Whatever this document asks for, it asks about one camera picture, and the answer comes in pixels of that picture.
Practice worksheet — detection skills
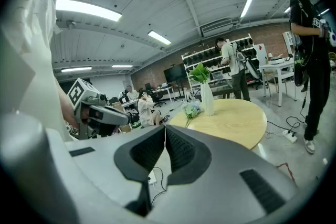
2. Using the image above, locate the black television screen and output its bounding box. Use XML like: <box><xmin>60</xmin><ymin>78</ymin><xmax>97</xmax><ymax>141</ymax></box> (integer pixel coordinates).
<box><xmin>163</xmin><ymin>62</ymin><xmax>187</xmax><ymax>83</ymax></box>

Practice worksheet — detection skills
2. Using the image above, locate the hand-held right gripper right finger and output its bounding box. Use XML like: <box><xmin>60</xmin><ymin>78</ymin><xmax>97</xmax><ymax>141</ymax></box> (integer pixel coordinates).
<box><xmin>165</xmin><ymin>124</ymin><xmax>298</xmax><ymax>221</ymax></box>

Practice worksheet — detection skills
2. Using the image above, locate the white desk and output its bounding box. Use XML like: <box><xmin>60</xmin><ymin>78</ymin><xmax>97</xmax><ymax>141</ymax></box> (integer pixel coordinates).
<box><xmin>259</xmin><ymin>58</ymin><xmax>300</xmax><ymax>108</ymax></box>

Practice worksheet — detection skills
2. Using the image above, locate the person's white t-shirt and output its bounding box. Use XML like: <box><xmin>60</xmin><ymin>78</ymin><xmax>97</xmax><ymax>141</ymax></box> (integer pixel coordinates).
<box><xmin>0</xmin><ymin>0</ymin><xmax>66</xmax><ymax>141</ymax></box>

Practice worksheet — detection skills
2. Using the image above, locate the ceiling air conditioner vent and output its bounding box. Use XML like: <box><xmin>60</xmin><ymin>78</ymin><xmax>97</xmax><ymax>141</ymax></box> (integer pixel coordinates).
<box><xmin>201</xmin><ymin>18</ymin><xmax>233</xmax><ymax>37</ymax></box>

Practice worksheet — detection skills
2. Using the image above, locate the green artificial leafy plant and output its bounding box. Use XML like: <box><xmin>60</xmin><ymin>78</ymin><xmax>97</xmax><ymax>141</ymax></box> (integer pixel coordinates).
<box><xmin>188</xmin><ymin>62</ymin><xmax>211</xmax><ymax>84</ymax></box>

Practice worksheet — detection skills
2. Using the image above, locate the person's left forearm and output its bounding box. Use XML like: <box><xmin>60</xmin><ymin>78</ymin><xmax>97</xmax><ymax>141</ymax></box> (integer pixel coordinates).
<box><xmin>56</xmin><ymin>83</ymin><xmax>79</xmax><ymax>131</ymax></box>

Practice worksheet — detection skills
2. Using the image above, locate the blue artificial hydrangea flower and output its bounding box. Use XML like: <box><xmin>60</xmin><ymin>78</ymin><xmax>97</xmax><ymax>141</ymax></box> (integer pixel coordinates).
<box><xmin>182</xmin><ymin>101</ymin><xmax>202</xmax><ymax>128</ymax></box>

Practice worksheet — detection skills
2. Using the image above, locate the white ribbed vase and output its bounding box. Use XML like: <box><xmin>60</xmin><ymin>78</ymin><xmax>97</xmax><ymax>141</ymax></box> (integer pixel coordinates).
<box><xmin>199</xmin><ymin>82</ymin><xmax>215</xmax><ymax>116</ymax></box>

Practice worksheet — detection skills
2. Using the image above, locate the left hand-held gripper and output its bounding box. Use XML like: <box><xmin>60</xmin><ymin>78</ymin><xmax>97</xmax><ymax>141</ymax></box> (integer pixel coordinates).
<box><xmin>67</xmin><ymin>77</ymin><xmax>131</xmax><ymax>140</ymax></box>

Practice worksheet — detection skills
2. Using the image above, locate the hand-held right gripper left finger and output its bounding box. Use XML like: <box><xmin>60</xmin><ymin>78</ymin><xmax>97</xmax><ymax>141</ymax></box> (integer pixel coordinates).
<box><xmin>65</xmin><ymin>124</ymin><xmax>167</xmax><ymax>210</ymax></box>

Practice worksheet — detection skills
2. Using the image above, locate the white shelf with black helmets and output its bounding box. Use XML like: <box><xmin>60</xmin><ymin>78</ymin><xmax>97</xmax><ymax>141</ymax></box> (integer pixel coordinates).
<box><xmin>181</xmin><ymin>36</ymin><xmax>263</xmax><ymax>90</ymax></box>

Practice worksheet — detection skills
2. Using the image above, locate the white power strip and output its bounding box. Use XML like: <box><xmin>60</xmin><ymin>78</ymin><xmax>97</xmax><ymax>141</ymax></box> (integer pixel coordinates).
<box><xmin>282</xmin><ymin>130</ymin><xmax>298</xmax><ymax>144</ymax></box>

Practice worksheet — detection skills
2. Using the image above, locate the person's left hand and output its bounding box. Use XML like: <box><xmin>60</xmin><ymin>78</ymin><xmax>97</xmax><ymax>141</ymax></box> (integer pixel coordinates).
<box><xmin>79</xmin><ymin>107</ymin><xmax>91</xmax><ymax>125</ymax></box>

